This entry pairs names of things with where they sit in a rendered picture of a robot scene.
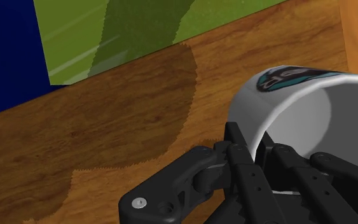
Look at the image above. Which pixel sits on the brown wooden table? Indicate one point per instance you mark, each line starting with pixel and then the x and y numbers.
pixel 110 130

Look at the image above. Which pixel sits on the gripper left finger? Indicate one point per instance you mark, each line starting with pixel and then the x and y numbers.
pixel 178 183

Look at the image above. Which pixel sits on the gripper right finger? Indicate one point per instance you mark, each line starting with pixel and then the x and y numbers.
pixel 327 186

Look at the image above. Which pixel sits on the white mug with teal print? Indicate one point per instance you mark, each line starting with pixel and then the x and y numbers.
pixel 293 121

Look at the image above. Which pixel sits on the green streaked block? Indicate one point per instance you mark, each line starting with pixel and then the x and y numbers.
pixel 73 34

